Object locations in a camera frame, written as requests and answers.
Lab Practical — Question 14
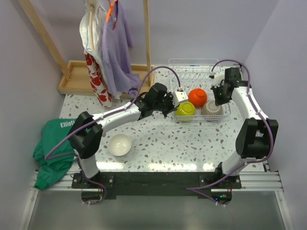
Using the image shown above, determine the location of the green sweatshirt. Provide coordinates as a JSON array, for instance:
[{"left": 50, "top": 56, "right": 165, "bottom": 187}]
[{"left": 33, "top": 118, "right": 76, "bottom": 191}]

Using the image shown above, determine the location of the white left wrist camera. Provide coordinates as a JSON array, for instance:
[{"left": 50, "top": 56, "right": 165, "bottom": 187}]
[{"left": 172, "top": 91, "right": 189, "bottom": 107}]

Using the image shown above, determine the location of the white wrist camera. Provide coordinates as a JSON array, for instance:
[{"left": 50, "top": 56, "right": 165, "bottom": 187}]
[
  {"left": 172, "top": 91, "right": 189, "bottom": 107},
  {"left": 209, "top": 71, "right": 224, "bottom": 87}
]

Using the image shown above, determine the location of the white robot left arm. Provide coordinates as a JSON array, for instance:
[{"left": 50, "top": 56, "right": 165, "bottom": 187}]
[{"left": 68, "top": 83, "right": 181, "bottom": 188}]

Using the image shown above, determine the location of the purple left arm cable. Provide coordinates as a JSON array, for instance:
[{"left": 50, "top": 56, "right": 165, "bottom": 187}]
[{"left": 44, "top": 66, "right": 183, "bottom": 205}]

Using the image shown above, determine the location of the plain white bowl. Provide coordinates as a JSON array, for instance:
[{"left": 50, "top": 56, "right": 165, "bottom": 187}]
[{"left": 107, "top": 134, "right": 132, "bottom": 157}]

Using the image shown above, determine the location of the wooden clothes rack stand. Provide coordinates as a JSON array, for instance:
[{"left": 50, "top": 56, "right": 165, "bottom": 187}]
[{"left": 19, "top": 0, "right": 154, "bottom": 95}]

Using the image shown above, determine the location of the lime green bowl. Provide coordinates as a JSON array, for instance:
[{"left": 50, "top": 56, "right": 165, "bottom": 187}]
[{"left": 174, "top": 102, "right": 195, "bottom": 116}]

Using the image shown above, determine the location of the wooden clothes hanger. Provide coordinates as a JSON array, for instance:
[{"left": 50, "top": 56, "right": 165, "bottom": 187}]
[{"left": 85, "top": 0, "right": 98, "bottom": 50}]

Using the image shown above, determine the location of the lilac purple shirt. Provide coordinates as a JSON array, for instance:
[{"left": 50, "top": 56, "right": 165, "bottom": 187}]
[{"left": 102, "top": 1, "right": 140, "bottom": 98}]

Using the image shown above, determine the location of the orange clothes hanger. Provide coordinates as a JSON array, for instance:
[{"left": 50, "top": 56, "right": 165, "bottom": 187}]
[{"left": 105, "top": 0, "right": 118, "bottom": 30}]

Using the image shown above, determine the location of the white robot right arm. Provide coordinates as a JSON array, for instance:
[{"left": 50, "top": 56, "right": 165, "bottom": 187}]
[{"left": 209, "top": 68, "right": 279, "bottom": 188}]

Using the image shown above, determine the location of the aluminium rail frame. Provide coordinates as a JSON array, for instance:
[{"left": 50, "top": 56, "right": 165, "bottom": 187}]
[{"left": 18, "top": 63, "right": 295, "bottom": 230}]

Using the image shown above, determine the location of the white wire dish rack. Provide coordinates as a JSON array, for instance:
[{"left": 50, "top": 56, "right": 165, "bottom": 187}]
[{"left": 169, "top": 58, "right": 231, "bottom": 122}]

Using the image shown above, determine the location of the brown patterned ceramic bowl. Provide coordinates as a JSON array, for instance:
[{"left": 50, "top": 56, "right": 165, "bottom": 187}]
[{"left": 201, "top": 100, "right": 224, "bottom": 116}]

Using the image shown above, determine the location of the red floral white garment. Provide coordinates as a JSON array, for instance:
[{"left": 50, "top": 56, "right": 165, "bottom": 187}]
[{"left": 79, "top": 1, "right": 112, "bottom": 108}]

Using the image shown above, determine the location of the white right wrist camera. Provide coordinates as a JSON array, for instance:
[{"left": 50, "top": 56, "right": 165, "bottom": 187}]
[{"left": 209, "top": 71, "right": 224, "bottom": 87}]

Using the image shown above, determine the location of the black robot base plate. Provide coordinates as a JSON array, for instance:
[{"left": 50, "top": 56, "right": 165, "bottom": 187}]
[{"left": 71, "top": 171, "right": 242, "bottom": 201}]

